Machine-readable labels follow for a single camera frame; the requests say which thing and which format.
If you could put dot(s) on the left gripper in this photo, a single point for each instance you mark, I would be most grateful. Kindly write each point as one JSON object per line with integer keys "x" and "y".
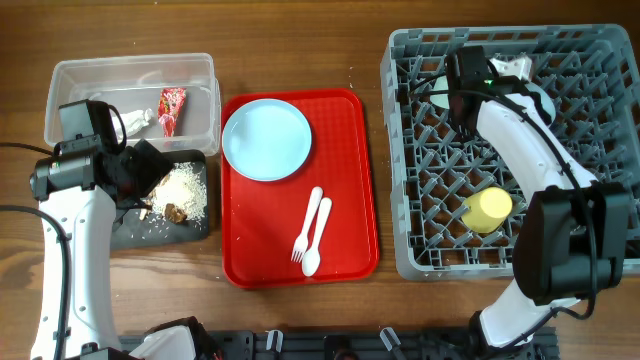
{"x": 151, "y": 163}

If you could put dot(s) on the white napkin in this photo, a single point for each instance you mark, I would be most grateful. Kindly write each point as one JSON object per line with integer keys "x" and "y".
{"x": 131, "y": 123}

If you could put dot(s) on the rice and food scraps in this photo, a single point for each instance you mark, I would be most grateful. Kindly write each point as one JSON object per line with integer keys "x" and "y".
{"x": 180, "y": 196}

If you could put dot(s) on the red snack wrapper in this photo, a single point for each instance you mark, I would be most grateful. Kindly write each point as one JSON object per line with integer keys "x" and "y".
{"x": 170, "y": 105}

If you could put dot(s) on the white plastic fork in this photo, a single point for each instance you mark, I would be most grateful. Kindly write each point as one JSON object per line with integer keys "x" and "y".
{"x": 301, "y": 242}

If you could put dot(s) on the white plastic spoon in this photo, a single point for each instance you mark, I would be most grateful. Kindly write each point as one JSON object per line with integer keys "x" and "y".
{"x": 311, "y": 259}

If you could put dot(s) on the mint green bowl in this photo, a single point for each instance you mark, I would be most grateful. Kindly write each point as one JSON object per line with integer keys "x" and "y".
{"x": 441, "y": 100}

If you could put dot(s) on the yellow plastic cup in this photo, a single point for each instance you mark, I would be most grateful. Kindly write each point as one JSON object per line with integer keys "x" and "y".
{"x": 487, "y": 210}

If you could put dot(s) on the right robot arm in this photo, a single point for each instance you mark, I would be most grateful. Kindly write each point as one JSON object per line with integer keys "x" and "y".
{"x": 572, "y": 240}

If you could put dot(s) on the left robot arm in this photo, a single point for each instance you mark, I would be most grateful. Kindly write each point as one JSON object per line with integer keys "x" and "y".
{"x": 92, "y": 179}

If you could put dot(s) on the grey dishwasher rack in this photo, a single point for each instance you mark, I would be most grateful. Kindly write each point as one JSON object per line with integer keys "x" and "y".
{"x": 591, "y": 75}

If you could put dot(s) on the black plastic tray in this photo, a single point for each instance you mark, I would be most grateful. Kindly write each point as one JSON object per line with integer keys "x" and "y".
{"x": 130, "y": 232}

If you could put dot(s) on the clear plastic bin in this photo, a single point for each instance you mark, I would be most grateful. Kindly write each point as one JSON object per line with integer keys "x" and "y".
{"x": 133, "y": 83}

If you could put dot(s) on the red serving tray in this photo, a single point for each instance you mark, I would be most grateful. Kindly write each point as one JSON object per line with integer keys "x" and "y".
{"x": 260, "y": 220}

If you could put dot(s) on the large light blue plate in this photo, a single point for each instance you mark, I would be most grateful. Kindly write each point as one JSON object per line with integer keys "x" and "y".
{"x": 267, "y": 140}

